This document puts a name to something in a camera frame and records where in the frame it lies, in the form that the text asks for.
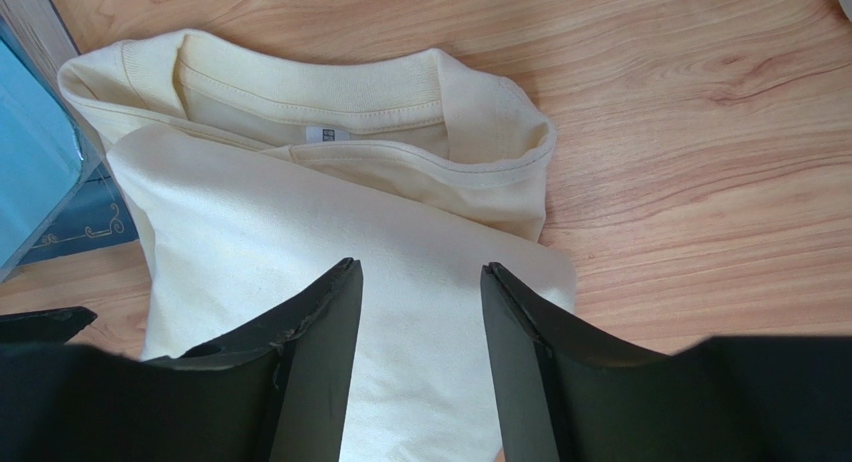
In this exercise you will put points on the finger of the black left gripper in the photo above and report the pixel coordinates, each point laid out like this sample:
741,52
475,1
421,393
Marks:
45,326

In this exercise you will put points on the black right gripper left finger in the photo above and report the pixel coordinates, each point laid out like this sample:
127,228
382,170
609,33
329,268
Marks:
276,385

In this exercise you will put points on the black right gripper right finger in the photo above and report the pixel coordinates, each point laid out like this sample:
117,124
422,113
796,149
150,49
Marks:
532,344

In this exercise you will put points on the dark blue book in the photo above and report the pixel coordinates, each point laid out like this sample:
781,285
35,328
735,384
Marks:
96,217

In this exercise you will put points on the teal folding board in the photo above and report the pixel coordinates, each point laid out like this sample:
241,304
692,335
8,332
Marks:
45,159

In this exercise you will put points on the cream t-shirt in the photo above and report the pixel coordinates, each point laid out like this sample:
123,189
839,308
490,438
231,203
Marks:
247,176

